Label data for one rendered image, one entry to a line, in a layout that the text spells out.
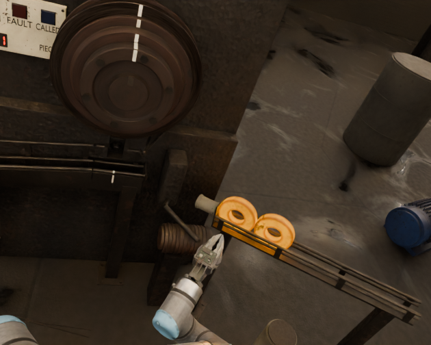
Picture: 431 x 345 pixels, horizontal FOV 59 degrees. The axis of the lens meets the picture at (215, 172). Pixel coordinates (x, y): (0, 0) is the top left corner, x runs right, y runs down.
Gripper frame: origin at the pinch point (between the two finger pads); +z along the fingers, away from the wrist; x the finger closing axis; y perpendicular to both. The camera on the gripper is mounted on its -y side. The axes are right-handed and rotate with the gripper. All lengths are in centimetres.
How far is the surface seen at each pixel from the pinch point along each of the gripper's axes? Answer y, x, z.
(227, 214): -6.3, 2.8, 13.3
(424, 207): -86, -104, 139
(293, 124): -144, 8, 211
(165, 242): -20.8, 19.4, -4.0
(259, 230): -5.0, -11.0, 13.6
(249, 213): -0.6, -4.7, 15.1
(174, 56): 48, 36, 22
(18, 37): 40, 84, 6
